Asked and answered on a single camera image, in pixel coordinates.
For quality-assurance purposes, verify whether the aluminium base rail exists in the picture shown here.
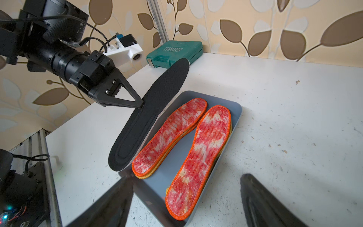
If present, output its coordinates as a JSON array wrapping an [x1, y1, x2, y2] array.
[[1, 129, 62, 227]]

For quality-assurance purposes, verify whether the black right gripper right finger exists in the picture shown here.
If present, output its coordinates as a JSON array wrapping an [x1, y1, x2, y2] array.
[[240, 174, 306, 227]]

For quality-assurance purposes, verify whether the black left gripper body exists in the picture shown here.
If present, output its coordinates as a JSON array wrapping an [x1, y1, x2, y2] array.
[[17, 1, 125, 107]]

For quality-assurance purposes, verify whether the black insole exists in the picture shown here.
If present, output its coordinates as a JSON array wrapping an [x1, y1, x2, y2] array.
[[108, 58, 190, 172]]

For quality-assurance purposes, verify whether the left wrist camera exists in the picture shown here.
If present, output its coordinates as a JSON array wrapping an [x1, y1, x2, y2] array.
[[104, 33, 143, 67]]

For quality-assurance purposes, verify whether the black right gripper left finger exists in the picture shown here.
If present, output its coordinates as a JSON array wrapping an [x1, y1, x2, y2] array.
[[68, 176, 134, 227]]

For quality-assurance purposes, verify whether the green plastic tool case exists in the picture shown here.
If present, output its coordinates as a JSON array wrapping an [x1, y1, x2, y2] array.
[[146, 41, 203, 69]]

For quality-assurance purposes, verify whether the red insole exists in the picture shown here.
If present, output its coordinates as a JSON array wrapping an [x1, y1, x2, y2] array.
[[165, 105, 232, 220], [131, 98, 208, 179]]

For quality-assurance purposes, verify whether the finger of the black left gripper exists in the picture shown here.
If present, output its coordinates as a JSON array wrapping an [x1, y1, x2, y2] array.
[[97, 68, 144, 108]]

